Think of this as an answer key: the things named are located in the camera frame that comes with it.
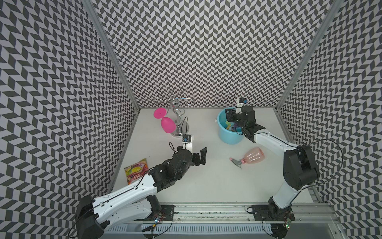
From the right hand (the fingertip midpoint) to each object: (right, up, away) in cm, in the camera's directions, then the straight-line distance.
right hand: (227, 111), depth 90 cm
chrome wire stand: (-31, +4, -5) cm, 32 cm away
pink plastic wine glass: (-37, -8, 0) cm, 38 cm away
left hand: (-18, -20, -17) cm, 31 cm away
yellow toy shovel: (+2, -8, +6) cm, 11 cm away
